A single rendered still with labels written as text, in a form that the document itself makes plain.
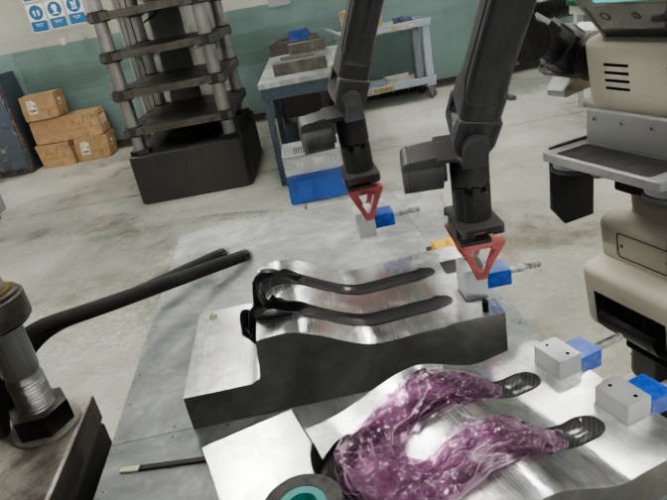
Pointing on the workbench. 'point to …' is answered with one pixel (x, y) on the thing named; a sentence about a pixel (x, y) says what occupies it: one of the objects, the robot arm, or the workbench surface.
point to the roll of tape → (307, 488)
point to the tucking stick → (162, 464)
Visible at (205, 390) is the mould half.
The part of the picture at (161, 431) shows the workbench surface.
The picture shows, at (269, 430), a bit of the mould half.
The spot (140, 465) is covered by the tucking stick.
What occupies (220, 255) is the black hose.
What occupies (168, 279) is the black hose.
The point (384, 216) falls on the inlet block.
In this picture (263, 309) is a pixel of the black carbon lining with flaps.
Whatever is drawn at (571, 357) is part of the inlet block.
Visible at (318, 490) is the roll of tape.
